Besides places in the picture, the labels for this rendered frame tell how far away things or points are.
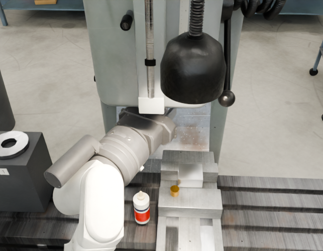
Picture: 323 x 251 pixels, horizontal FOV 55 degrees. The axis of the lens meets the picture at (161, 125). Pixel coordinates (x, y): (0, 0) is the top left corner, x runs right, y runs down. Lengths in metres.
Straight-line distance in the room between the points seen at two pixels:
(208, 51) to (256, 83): 2.90
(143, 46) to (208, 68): 0.14
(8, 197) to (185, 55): 0.69
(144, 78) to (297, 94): 2.78
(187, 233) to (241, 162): 1.61
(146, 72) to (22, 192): 0.53
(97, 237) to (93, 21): 0.30
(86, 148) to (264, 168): 1.92
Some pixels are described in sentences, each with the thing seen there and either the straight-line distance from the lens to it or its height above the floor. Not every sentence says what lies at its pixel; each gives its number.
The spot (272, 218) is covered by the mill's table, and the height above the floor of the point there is 0.92.
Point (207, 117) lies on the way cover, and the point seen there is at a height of 0.98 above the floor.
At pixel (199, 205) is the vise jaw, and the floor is 1.04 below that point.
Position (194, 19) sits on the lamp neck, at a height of 1.53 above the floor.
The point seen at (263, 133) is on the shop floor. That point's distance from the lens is 2.62.
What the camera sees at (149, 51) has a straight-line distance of 0.43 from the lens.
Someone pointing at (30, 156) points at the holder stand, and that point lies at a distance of 0.81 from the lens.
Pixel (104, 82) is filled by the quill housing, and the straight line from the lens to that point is 0.52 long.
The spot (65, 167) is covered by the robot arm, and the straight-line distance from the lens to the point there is 0.49.
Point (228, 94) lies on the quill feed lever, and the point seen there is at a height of 1.35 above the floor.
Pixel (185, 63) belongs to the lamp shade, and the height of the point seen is 1.49.
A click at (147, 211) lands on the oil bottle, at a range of 0.81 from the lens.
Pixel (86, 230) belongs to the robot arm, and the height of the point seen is 1.26.
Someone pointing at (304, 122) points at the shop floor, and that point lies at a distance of 2.85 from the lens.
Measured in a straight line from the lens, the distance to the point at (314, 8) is 4.71.
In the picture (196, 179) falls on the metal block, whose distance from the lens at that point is 0.76.
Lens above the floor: 1.64
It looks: 40 degrees down
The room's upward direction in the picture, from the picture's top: straight up
